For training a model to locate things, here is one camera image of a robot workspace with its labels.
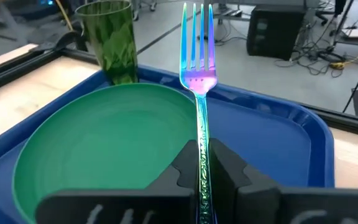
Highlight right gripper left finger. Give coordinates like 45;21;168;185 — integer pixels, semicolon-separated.
35;139;198;224

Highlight tangled floor cables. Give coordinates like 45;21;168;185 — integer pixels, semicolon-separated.
273;18;358;78

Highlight black desktop computer case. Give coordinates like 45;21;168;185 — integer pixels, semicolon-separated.
246;4;307;62

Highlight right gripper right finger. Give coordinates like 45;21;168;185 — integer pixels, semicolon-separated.
209;138;358;224

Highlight green faceted plastic cup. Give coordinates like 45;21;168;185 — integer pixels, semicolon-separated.
75;0;139;86

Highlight green round plate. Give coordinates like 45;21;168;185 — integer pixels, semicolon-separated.
12;82;198;224

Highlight iridescent metal fork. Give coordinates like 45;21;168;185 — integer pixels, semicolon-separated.
179;2;219;224

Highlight blue plastic tray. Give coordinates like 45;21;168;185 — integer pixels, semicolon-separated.
0;64;336;224

